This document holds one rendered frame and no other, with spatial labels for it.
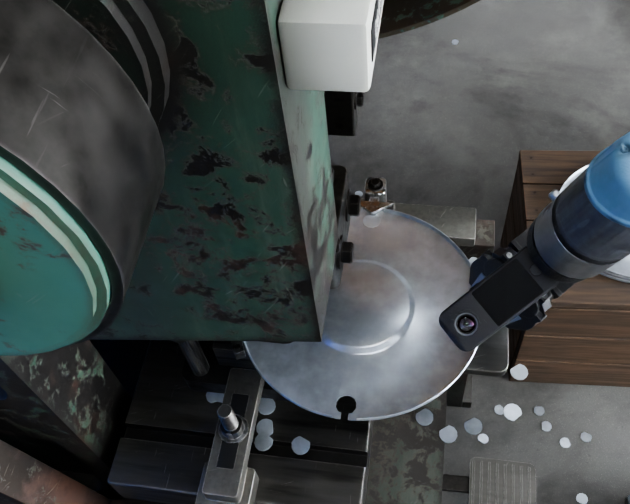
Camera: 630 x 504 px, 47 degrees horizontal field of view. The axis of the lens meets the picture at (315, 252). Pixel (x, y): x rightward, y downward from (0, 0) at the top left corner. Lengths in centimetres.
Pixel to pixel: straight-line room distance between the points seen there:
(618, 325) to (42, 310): 129
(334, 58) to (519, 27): 217
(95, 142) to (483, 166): 183
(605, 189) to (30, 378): 55
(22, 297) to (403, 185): 174
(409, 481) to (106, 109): 73
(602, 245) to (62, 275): 44
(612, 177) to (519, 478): 97
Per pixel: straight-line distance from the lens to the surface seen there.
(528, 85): 229
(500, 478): 145
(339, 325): 85
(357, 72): 34
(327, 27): 32
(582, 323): 148
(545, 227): 65
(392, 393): 82
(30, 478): 93
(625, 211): 56
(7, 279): 29
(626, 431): 172
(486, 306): 70
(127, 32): 32
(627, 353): 161
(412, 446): 94
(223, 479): 83
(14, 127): 24
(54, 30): 26
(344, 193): 73
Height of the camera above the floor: 153
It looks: 55 degrees down
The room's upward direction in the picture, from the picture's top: 9 degrees counter-clockwise
